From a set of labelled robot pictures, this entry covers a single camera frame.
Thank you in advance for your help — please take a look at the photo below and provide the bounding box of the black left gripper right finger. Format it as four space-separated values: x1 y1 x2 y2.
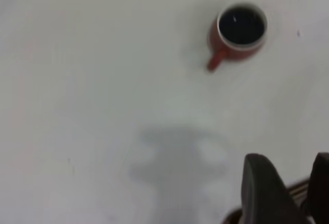
309 152 329 224

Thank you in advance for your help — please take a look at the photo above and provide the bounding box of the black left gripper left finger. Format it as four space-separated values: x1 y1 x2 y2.
241 153 310 224

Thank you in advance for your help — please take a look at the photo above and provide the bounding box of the red ceramic mug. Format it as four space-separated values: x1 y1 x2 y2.
207 2 268 72

